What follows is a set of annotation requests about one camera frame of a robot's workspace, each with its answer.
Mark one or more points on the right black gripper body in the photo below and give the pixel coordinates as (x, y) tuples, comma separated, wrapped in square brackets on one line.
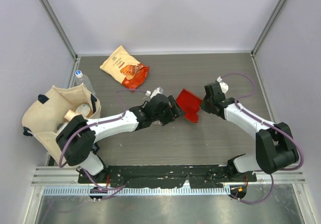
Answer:
[(206, 105)]

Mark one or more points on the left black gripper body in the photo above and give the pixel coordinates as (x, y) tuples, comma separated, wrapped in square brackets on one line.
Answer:
[(168, 113)]

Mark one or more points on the red paper box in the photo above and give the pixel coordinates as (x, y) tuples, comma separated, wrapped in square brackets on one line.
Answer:
[(190, 104)]

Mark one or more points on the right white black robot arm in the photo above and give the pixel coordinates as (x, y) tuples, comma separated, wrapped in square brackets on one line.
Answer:
[(274, 147)]

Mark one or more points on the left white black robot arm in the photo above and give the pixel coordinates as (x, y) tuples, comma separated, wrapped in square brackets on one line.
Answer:
[(78, 137)]

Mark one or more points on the cassava chips bag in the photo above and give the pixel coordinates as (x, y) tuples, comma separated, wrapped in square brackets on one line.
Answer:
[(125, 69)]

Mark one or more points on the clear plastic water bottle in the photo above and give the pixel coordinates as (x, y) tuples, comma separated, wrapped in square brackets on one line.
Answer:
[(81, 78)]

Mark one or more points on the beige cylindrical bottle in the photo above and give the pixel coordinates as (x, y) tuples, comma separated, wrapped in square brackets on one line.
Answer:
[(70, 115)]

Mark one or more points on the beige canvas tote bag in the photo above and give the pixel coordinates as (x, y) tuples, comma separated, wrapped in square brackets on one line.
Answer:
[(48, 111)]

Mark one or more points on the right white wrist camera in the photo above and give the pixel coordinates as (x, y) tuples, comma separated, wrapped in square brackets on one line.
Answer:
[(223, 85)]

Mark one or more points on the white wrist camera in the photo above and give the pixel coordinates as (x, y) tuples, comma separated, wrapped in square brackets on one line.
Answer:
[(153, 93), (223, 85)]

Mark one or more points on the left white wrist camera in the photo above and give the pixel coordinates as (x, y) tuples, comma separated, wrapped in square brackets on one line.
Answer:
[(153, 93)]

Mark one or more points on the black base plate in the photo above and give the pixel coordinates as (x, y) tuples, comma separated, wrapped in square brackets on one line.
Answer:
[(169, 176)]

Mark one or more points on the white slotted cable duct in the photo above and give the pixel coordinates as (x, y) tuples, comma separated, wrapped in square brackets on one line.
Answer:
[(93, 191)]

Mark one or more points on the aluminium frame rail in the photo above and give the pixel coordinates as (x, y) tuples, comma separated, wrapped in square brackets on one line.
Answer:
[(55, 176)]

